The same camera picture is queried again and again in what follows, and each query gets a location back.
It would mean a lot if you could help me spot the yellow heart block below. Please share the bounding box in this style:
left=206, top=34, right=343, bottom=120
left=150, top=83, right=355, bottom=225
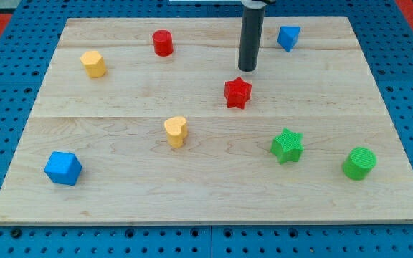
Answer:
left=163, top=116, right=188, bottom=148

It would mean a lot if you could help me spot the red star block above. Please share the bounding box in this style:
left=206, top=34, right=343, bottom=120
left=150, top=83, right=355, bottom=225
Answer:
left=224, top=77, right=252, bottom=109

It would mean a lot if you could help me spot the light wooden board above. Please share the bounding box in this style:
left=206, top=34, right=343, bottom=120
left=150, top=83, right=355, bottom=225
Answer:
left=0, top=17, right=413, bottom=226

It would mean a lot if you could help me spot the green star block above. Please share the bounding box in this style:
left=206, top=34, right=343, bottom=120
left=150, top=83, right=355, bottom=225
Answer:
left=270, top=128, right=304, bottom=164

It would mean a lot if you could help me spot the red cylinder block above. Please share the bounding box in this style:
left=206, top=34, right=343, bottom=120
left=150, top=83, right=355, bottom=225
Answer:
left=152, top=29, right=174, bottom=57

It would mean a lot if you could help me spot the blue triangle block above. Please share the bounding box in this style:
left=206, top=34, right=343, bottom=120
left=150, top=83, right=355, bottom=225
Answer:
left=277, top=26, right=301, bottom=52

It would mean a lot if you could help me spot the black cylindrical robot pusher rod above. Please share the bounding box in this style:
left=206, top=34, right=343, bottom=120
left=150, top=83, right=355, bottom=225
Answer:
left=238, top=0, right=267, bottom=72

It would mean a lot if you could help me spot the yellow hexagon block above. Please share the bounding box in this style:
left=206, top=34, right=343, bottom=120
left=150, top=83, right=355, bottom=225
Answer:
left=80, top=50, right=107, bottom=78

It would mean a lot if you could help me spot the blue cube block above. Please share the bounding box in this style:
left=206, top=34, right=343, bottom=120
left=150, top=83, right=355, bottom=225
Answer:
left=44, top=151, right=82, bottom=186

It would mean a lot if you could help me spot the green cylinder block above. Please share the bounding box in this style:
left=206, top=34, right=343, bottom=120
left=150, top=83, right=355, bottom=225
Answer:
left=341, top=147, right=377, bottom=181

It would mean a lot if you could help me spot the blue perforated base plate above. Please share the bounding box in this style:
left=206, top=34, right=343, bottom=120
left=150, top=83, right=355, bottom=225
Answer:
left=0, top=0, right=413, bottom=257

